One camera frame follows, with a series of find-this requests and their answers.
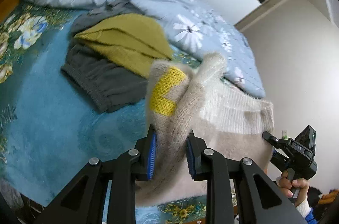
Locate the olive green knit sweater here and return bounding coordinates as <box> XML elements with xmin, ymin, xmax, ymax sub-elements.
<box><xmin>75</xmin><ymin>14</ymin><xmax>173</xmax><ymax>78</ymax></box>

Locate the white knit sleeve cuff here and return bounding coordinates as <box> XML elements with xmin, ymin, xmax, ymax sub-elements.
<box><xmin>296</xmin><ymin>199</ymin><xmax>312</xmax><ymax>219</ymax></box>

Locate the beige fuzzy graphic sweater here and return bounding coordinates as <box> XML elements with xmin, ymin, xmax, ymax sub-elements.
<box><xmin>136</xmin><ymin>53</ymin><xmax>274</xmax><ymax>207</ymax></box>

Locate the dark grey garment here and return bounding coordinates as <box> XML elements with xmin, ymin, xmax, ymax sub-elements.
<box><xmin>60</xmin><ymin>0</ymin><xmax>147</xmax><ymax>113</ymax></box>

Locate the teal floral bed blanket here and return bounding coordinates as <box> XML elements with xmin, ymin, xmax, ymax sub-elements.
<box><xmin>0</xmin><ymin>1</ymin><xmax>239</xmax><ymax>224</ymax></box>

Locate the person's right hand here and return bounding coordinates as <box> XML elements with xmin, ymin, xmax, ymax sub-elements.
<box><xmin>277</xmin><ymin>171</ymin><xmax>309</xmax><ymax>207</ymax></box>

